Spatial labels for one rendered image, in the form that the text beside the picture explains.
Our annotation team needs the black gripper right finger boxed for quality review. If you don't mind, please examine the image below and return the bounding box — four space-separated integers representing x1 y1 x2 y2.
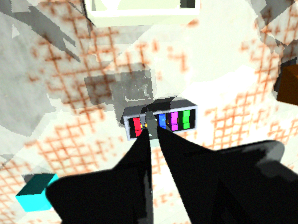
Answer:
157 126 285 224

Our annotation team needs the teal cube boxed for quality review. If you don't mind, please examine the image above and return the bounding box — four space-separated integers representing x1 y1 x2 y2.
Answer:
15 173 58 212

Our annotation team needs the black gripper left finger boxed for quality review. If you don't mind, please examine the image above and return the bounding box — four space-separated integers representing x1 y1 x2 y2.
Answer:
44 128 154 224

